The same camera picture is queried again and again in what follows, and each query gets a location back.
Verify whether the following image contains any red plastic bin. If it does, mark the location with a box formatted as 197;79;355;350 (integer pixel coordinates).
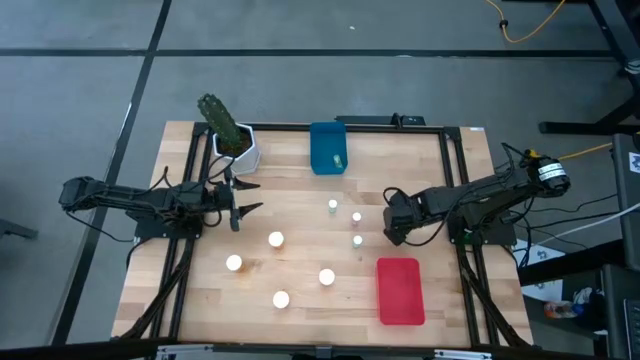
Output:
375;257;427;327

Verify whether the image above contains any white cable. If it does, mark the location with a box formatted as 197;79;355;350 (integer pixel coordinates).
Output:
529;202;640;249

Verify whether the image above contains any yellow cable with black connector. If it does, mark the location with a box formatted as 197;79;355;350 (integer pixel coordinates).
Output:
484;0;567;44

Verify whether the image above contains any yellow power cord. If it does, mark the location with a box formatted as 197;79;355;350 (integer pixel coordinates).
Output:
524;142;614;162

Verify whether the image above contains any green cactus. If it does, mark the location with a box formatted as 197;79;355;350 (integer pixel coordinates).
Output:
196;92;245;155

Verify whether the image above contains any silver aluminium rail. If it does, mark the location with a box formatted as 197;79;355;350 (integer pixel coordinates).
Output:
154;342;494;360

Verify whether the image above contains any colourful small package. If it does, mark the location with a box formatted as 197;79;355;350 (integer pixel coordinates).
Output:
543;299;584;320

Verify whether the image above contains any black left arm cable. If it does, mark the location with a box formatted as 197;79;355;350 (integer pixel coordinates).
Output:
202;153;236;184

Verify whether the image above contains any white printed paper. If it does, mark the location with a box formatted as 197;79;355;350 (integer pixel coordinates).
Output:
512;239;566;301

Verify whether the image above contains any dark grey furniture foot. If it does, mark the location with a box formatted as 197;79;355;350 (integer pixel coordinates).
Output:
0;217;39;241

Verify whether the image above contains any white hexagonal plant pot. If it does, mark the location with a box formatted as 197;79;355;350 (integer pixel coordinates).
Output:
212;122;262;176

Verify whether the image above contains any black desk leg frame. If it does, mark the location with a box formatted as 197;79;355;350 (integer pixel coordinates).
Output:
537;0;640;136

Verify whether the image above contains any black computer case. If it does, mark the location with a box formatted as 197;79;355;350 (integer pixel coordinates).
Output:
610;132;640;271

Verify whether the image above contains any blue plastic bin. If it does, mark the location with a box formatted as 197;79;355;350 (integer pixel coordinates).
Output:
309;121;349;177

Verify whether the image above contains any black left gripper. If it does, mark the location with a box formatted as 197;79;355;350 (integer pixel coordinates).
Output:
199;168;265;233

